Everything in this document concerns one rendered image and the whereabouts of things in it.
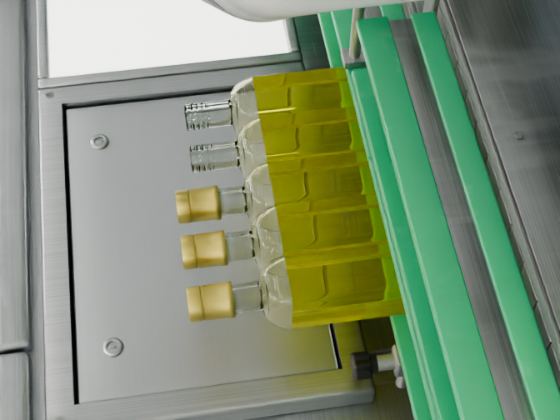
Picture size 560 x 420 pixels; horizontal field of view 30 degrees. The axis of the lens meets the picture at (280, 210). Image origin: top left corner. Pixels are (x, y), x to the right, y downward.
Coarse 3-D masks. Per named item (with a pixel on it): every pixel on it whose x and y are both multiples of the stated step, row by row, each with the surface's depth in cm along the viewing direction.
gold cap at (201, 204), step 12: (180, 192) 106; (192, 192) 106; (204, 192) 106; (216, 192) 106; (180, 204) 105; (192, 204) 105; (204, 204) 105; (216, 204) 105; (180, 216) 105; (192, 216) 106; (204, 216) 106; (216, 216) 106
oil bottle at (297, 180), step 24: (264, 168) 106; (288, 168) 106; (312, 168) 106; (336, 168) 106; (360, 168) 106; (264, 192) 104; (288, 192) 104; (312, 192) 104; (336, 192) 104; (360, 192) 105
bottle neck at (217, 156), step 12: (204, 144) 110; (216, 144) 109; (228, 144) 109; (192, 156) 109; (204, 156) 109; (216, 156) 109; (228, 156) 109; (192, 168) 109; (204, 168) 109; (216, 168) 110
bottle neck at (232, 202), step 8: (224, 192) 106; (232, 192) 106; (240, 192) 106; (224, 200) 106; (232, 200) 106; (240, 200) 106; (224, 208) 106; (232, 208) 106; (240, 208) 106; (224, 216) 107
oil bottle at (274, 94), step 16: (256, 80) 113; (272, 80) 113; (288, 80) 113; (304, 80) 113; (320, 80) 113; (336, 80) 113; (240, 96) 112; (256, 96) 112; (272, 96) 112; (288, 96) 112; (304, 96) 112; (320, 96) 112; (336, 96) 112; (240, 112) 111; (256, 112) 111; (272, 112) 111; (288, 112) 111
